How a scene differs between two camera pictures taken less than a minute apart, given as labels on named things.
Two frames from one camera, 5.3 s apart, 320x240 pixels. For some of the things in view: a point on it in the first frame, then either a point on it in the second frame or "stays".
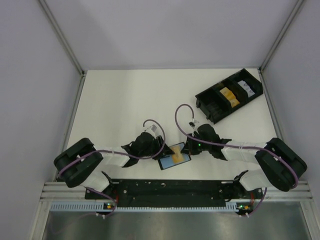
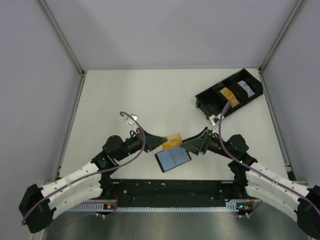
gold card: (178, 156) -> (174, 140)
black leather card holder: (177, 158) stays
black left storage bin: (214, 104) stays
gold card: (229, 94) stays
